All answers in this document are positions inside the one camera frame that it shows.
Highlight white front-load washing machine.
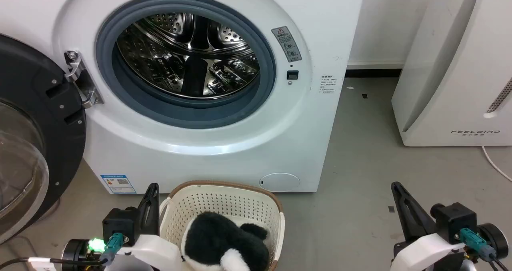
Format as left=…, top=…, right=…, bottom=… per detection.
left=0, top=0, right=366, bottom=194

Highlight grey warning sticker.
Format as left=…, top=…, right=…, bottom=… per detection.
left=271, top=26, right=302, bottom=63

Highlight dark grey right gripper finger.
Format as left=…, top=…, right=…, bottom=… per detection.
left=391, top=181, right=436, bottom=242

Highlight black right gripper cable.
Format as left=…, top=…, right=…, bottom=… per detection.
left=458, top=228, right=512, bottom=271

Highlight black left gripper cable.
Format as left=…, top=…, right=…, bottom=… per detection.
left=0, top=233, right=125, bottom=271

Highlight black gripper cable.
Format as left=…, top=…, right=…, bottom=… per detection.
left=458, top=228, right=512, bottom=271
left=0, top=233, right=125, bottom=271

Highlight oval white filter cover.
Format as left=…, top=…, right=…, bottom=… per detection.
left=259, top=173, right=300, bottom=192

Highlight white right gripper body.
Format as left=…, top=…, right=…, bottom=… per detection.
left=391, top=222, right=509, bottom=271

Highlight grey rubber door gasket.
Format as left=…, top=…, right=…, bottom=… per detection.
left=95, top=0, right=276, bottom=130

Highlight blue energy label sticker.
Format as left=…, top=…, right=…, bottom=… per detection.
left=100, top=174, right=136, bottom=194

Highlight stainless steel washing machine drum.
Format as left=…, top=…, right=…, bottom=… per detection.
left=116, top=12, right=260, bottom=100

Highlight white air purifier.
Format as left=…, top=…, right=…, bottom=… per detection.
left=391, top=0, right=512, bottom=147

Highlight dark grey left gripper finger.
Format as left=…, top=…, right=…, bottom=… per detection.
left=137, top=183, right=160, bottom=237

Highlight white perforated laundry basket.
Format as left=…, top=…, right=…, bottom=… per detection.
left=159, top=180, right=285, bottom=271

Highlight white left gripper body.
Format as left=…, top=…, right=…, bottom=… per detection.
left=62, top=234, right=186, bottom=271

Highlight thin white power cable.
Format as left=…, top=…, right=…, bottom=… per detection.
left=481, top=146, right=512, bottom=182

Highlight small printed text label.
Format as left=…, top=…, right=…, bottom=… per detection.
left=320, top=75, right=337, bottom=95

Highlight metal door hinge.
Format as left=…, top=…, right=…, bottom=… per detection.
left=64, top=50, right=104, bottom=109

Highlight black washing machine door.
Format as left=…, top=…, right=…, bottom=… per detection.
left=0, top=34, right=87, bottom=243

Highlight black and white plush toy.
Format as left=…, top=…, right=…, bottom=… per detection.
left=181, top=211, right=270, bottom=271

